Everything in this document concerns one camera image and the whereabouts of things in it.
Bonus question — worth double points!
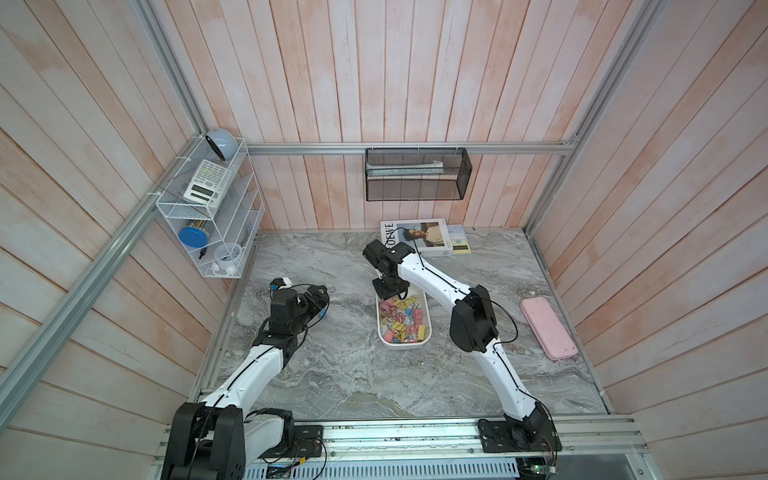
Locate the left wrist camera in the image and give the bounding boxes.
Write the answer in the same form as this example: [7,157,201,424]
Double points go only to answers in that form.
[269,277,293,292]

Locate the white storage box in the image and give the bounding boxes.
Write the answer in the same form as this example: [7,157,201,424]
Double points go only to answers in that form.
[376,286,432,350]

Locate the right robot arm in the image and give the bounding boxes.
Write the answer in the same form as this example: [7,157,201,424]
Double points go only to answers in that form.
[363,240,562,456]

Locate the white Loewe book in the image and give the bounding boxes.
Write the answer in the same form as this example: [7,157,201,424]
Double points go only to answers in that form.
[380,219,453,257]

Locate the white calculator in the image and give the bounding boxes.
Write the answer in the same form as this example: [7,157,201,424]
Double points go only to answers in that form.
[183,160,234,209]

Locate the small yellow book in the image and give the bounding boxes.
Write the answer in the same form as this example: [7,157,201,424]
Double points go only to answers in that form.
[447,225,472,255]

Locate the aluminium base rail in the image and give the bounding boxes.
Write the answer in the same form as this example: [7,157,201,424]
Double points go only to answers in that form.
[149,414,661,479]

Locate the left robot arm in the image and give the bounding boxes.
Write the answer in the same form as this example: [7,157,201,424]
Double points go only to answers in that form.
[160,284,330,479]

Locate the papers in mesh basket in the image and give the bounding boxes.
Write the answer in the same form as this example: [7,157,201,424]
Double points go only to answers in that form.
[366,161,446,177]

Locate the blue lid container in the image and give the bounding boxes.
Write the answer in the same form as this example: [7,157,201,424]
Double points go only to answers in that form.
[178,220,211,249]

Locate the white wire shelf rack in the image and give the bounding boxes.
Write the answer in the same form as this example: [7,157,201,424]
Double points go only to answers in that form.
[155,136,266,279]

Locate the black mesh wall basket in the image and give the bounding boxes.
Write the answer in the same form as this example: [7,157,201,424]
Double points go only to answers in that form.
[364,147,473,202]

